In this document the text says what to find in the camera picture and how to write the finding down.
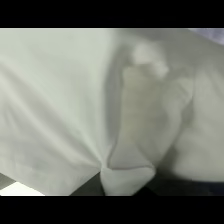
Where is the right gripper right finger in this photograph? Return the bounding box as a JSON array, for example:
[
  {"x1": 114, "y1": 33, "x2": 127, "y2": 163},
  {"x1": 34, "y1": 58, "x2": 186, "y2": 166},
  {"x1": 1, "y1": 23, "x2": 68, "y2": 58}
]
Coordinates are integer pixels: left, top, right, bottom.
[{"x1": 132, "y1": 181, "x2": 169, "y2": 197}]

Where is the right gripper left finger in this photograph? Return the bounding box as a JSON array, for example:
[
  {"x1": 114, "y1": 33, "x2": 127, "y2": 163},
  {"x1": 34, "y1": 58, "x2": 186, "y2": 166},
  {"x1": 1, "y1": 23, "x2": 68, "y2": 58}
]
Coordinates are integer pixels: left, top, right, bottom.
[{"x1": 69, "y1": 172, "x2": 106, "y2": 197}]

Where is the white T-shirt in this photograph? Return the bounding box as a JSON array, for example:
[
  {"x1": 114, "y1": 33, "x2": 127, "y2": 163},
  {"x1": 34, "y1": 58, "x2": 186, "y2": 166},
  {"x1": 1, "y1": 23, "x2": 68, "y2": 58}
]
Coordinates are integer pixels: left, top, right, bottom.
[{"x1": 0, "y1": 27, "x2": 224, "y2": 197}]

